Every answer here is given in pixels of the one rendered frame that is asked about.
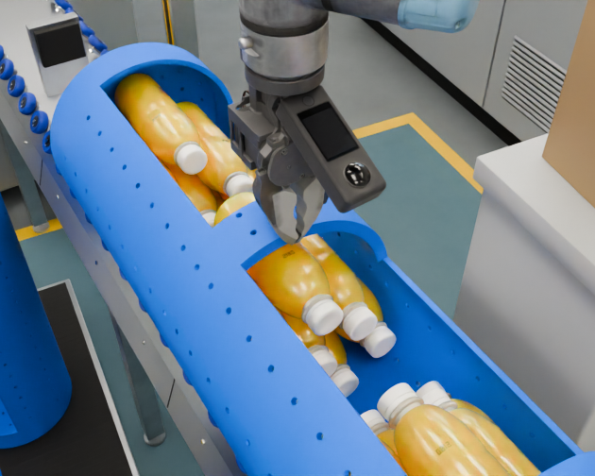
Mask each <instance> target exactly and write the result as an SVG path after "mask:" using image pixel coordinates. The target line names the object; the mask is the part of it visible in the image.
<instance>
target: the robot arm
mask: <svg viewBox="0 0 595 476"><path fill-rule="evenodd" d="M479 1H480V0H239V11H240V23H241V39H239V41H238V45H239V47H240V59H241V60H242V61H243V62H244V63H245V75H246V81H247V83H248V84H249V91H244V92H243V96H242V101H239V102H236V103H233V104H230V105H228V113H229V136H230V147H231V149H232V150H233V151H234V152H235V153H236V155H237V156H238V157H239V158H240V159H241V160H242V162H243V163H244V164H245V165H246V166H247V167H248V168H249V169H250V170H254V169H258V170H256V171H255V175H256V177H255V179H254V180H253V183H252V191H253V195H254V198H255V200H256V202H257V204H258V205H259V207H260V208H261V209H262V211H263V212H264V214H265V215H266V217H267V220H268V222H269V223H270V225H271V226H272V228H273V229H274V231H275V232H276V233H277V234H278V235H279V237H280V238H281V239H282V240H283V241H284V242H285V243H287V244H289V245H291V246H292V245H293V244H295V243H299V242H300V241H301V239H302V238H303V237H304V236H305V234H306V233H307V231H308V230H309V229H310V227H311V226H312V224H313V223H314V221H315V220H316V218H317V217H318V215H319V213H320V211H321V209H322V207H323V204H326V203H327V200H328V198H330V200H331V202H332V203H333V205H334V206H335V208H336V210H337V211H339V212H340V213H347V212H349V211H351V210H353V209H355V208H357V207H359V206H361V205H363V204H365V203H367V202H368V201H370V200H372V199H374V198H376V197H378V196H379V195H380V194H381V193H382V192H383V190H384V189H385V187H386V181H385V179H384V178H383V176H382V174H381V173H380V171H379V170H378V168H377V167H376V165H375V164H374V162H373V161H372V160H371V159H370V157H369V156H368V154H367V153H366V151H365V149H364V148H363V146H362V145H361V143H360V142H359V140H358V139H357V137H356V136H355V134H354V133H353V131H352V130H351V128H350V127H349V125H348V123H347V122H346V120H345V119H344V117H343V116H342V114H341V113H340V111H339V110H338V109H337V108H336V106H335V105H334V103H333V102H332V100H331V98H330V97H329V95H328V94H327V92H326V91H325V89H324V88H323V86H322V85H319V84H320V83H321V82H322V81H323V79H324V74H325V62H326V60H327V58H328V45H329V11H333V12H337V13H342V14H347V15H351V16H356V17H360V18H365V19H369V20H374V21H379V22H384V23H388V24H393V25H398V26H400V27H402V28H405V29H414V28H420V29H427V30H433V31H439V32H446V33H456V32H459V31H461V30H463V29H465V28H466V27H467V26H468V25H469V23H470V22H471V20H472V18H473V16H474V14H475V11H476V9H477V7H478V4H479ZM246 93H248V95H246ZM245 95H246V96H245ZM249 103H250V105H249V106H246V104H249ZM244 105H245V106H244ZM242 106H243V107H242ZM239 108H241V109H239ZM237 109H239V110H237ZM233 123H234V130H233ZM234 133H235V141H234ZM295 206H297V208H296V214H297V220H296V219H295V217H294V208H295Z"/></svg>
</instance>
